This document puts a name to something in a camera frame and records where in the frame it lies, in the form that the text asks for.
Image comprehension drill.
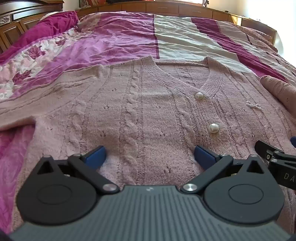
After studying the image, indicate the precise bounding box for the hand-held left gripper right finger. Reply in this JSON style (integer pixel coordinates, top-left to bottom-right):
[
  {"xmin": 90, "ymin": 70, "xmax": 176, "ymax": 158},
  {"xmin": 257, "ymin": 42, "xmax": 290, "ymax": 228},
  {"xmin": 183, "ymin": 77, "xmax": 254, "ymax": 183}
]
[{"xmin": 180, "ymin": 145, "xmax": 267, "ymax": 194}]

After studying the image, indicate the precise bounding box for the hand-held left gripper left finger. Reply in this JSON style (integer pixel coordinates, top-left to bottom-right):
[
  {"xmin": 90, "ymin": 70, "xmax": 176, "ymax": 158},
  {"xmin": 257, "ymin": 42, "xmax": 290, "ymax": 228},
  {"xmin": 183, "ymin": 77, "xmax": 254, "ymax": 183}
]
[{"xmin": 36, "ymin": 146, "xmax": 120, "ymax": 195}]

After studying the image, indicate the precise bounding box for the pink knit cardigan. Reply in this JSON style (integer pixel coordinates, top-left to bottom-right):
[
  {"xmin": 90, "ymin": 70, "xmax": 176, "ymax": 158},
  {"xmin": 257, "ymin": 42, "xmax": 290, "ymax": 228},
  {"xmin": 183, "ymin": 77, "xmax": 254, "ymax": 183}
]
[{"xmin": 0, "ymin": 56, "xmax": 296, "ymax": 232}]

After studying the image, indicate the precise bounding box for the pink and white bedspread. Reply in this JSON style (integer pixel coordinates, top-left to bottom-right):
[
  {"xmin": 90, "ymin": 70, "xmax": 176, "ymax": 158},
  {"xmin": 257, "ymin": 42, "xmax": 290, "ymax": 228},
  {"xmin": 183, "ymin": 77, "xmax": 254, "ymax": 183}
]
[{"xmin": 0, "ymin": 10, "xmax": 296, "ymax": 234}]

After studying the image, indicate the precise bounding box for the magenta pillow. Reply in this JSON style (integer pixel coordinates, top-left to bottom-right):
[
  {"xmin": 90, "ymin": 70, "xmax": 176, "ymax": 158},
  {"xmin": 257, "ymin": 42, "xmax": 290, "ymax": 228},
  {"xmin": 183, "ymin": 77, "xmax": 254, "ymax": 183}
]
[{"xmin": 0, "ymin": 10, "xmax": 80, "ymax": 65}]

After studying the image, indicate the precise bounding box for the carved wooden headboard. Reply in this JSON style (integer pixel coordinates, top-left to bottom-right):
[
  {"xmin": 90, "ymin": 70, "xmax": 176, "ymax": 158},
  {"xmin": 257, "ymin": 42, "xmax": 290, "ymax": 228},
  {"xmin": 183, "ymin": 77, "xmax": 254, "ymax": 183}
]
[{"xmin": 0, "ymin": 0, "xmax": 65, "ymax": 54}]

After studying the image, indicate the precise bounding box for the long wooden cabinet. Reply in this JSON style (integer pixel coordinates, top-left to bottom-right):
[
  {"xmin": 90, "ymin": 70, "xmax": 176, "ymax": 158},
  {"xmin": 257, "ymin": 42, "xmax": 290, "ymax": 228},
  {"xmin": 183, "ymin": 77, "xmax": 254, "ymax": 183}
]
[{"xmin": 76, "ymin": 1, "xmax": 278, "ymax": 44}]

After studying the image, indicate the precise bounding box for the row of books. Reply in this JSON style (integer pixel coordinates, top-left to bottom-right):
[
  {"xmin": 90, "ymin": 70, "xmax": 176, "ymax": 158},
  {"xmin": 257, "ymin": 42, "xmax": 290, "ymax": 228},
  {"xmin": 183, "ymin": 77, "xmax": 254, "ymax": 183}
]
[{"xmin": 79, "ymin": 0, "xmax": 109, "ymax": 8}]

